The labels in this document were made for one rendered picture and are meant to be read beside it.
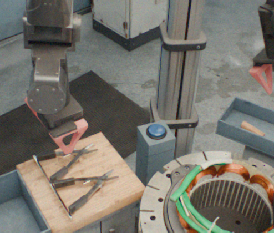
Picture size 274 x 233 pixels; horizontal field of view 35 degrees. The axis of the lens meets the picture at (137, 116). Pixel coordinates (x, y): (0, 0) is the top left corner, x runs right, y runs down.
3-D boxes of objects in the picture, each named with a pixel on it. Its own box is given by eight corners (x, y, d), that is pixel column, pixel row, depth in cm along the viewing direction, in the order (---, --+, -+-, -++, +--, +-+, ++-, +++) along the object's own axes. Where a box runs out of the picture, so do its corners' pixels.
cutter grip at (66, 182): (54, 189, 83) (54, 183, 82) (54, 186, 84) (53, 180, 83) (75, 185, 84) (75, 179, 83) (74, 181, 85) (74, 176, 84)
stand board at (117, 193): (54, 241, 79) (53, 233, 78) (17, 172, 91) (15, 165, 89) (146, 196, 88) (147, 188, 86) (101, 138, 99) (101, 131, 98)
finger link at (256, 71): (284, 102, 92) (277, 63, 88) (254, 100, 97) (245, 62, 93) (298, 87, 96) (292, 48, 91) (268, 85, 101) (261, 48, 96)
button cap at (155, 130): (167, 135, 102) (168, 132, 101) (152, 139, 101) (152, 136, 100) (160, 124, 105) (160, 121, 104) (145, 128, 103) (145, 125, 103)
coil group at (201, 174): (193, 193, 81) (196, 179, 78) (187, 187, 82) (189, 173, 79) (217, 178, 83) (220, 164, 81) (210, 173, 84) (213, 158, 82)
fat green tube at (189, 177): (173, 207, 73) (173, 199, 72) (158, 192, 76) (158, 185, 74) (232, 168, 80) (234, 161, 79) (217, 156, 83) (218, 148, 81)
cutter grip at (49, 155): (37, 162, 88) (36, 157, 87) (36, 159, 89) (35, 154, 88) (56, 158, 89) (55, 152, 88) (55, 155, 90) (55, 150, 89)
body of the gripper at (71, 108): (50, 131, 74) (46, 97, 69) (26, 98, 80) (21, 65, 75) (84, 117, 77) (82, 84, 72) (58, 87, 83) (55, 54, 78)
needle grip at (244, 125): (259, 139, 102) (239, 126, 106) (263, 139, 104) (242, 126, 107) (263, 133, 102) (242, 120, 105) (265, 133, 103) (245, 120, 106)
